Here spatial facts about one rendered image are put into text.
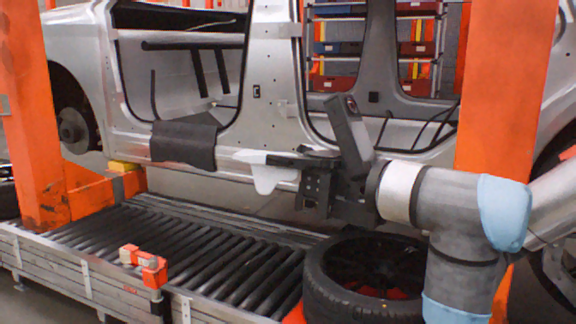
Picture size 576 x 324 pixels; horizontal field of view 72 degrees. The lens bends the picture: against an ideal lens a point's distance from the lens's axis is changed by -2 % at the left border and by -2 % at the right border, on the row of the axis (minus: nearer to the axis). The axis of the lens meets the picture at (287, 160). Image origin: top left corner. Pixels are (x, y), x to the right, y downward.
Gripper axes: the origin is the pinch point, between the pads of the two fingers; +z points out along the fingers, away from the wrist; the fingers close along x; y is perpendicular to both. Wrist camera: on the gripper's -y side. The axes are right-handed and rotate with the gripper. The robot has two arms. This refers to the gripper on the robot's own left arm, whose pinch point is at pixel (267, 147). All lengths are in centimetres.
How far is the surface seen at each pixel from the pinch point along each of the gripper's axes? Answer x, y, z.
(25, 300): 31, 120, 198
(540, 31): 50, -25, -27
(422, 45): 426, -75, 138
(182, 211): 118, 76, 171
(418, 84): 432, -30, 138
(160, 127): 80, 15, 143
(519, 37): 50, -24, -24
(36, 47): 27, -19, 162
